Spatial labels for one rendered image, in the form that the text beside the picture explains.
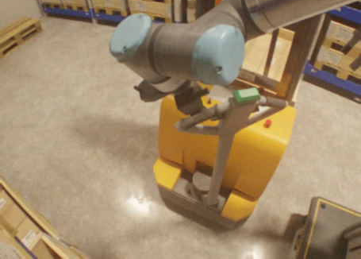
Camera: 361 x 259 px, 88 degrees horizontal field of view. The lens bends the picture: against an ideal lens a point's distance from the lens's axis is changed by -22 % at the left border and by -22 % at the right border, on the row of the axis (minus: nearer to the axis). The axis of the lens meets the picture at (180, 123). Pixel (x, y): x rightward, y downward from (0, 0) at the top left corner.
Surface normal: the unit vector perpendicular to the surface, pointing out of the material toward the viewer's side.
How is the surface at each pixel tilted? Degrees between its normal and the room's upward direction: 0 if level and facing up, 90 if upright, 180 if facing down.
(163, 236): 0
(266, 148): 68
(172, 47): 54
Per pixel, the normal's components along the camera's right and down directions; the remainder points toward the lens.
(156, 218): -0.02, -0.65
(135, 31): -0.51, -0.29
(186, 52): -0.54, 0.18
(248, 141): -0.46, 0.39
